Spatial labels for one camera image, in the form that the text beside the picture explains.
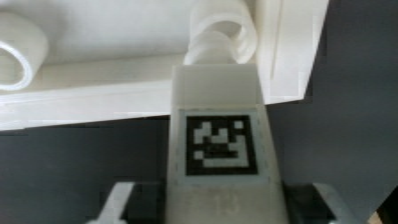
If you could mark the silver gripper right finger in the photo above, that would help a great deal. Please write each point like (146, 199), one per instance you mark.
(314, 205)

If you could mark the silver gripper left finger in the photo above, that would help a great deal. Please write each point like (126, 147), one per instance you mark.
(131, 205)

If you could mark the white square tabletop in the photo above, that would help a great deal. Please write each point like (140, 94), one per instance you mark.
(101, 31)

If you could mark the white front fence wall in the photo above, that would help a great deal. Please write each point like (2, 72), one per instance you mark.
(87, 104)

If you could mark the white fence wall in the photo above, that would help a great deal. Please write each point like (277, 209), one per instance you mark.
(87, 104)
(288, 23)

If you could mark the white right fence wall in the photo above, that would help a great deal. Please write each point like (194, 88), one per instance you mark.
(288, 23)

